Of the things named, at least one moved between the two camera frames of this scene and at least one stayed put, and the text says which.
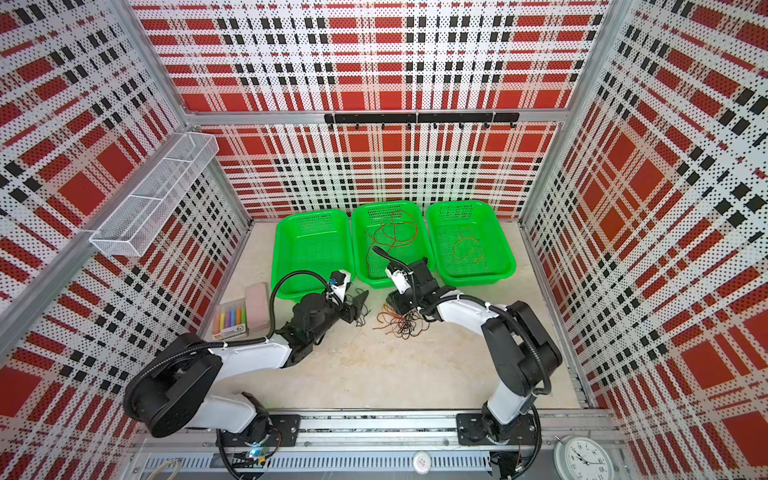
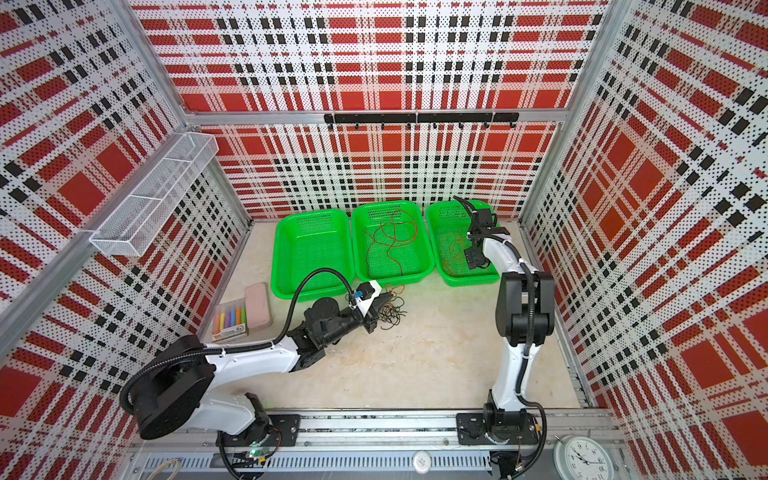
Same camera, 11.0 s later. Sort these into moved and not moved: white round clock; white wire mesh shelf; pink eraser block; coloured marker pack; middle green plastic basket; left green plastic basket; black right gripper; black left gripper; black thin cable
Moved: black right gripper; black left gripper; black thin cable
Not moved: left green plastic basket; coloured marker pack; white round clock; pink eraser block; white wire mesh shelf; middle green plastic basket
